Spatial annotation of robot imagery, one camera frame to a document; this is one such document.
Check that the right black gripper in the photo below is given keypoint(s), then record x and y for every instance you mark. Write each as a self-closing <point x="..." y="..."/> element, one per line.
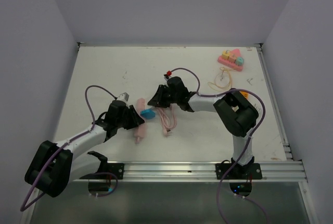
<point x="158" y="100"/>

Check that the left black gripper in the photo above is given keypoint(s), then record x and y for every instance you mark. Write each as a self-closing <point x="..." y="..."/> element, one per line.
<point x="135" y="120"/>

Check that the pink power strip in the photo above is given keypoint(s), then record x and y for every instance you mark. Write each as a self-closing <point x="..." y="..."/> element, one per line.
<point x="230" y="64"/>
<point x="140" y="131"/>

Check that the blue plug adapter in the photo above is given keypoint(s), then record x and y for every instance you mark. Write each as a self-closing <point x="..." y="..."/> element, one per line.
<point x="148" y="114"/>

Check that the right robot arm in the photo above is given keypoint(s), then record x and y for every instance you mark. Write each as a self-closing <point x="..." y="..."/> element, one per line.
<point x="237" y="114"/>

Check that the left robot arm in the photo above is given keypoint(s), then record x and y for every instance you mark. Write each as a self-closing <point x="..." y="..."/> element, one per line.
<point x="50" y="168"/>

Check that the yellow cube plug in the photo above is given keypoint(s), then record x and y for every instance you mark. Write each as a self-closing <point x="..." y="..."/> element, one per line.
<point x="225" y="55"/>

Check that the teal round plug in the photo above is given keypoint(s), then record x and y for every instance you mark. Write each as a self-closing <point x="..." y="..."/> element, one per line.
<point x="239" y="61"/>

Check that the pink triangular plug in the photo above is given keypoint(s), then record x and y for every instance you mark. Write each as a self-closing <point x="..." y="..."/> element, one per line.
<point x="236" y="52"/>

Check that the orange USB charger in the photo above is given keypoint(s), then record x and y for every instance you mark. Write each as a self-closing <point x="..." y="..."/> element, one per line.
<point x="245" y="94"/>

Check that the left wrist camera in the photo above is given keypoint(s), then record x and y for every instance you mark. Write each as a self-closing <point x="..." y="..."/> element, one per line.
<point x="124" y="97"/>

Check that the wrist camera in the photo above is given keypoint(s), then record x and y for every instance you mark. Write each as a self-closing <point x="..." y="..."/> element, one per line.
<point x="167" y="75"/>
<point x="124" y="97"/>

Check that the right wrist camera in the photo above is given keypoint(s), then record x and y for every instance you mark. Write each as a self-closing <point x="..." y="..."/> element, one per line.
<point x="167" y="75"/>

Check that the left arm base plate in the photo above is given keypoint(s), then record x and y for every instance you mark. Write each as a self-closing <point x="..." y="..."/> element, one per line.
<point x="115" y="168"/>

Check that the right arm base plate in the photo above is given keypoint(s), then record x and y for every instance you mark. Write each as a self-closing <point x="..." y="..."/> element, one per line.
<point x="250" y="171"/>

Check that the aluminium front rail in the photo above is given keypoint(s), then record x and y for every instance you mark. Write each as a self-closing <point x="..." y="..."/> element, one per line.
<point x="272" y="171"/>

